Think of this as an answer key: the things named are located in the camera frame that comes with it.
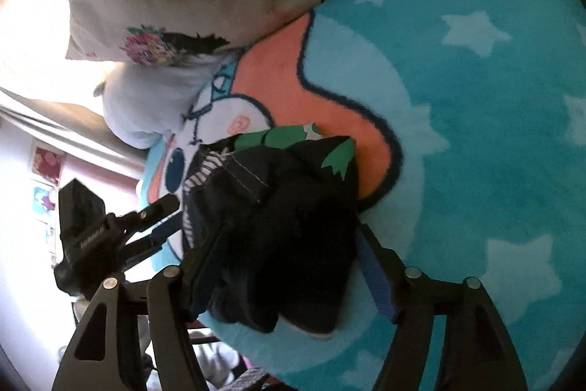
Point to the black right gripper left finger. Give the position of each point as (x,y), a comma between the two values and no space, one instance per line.
(202,269)

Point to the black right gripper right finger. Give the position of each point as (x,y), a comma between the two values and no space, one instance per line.
(383,271)

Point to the black striped pants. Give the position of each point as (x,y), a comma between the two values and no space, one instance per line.
(286,201)

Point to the grey plush toy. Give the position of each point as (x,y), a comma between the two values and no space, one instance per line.
(142,104)

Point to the teal cartoon fleece blanket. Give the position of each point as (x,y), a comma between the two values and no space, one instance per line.
(469,118)

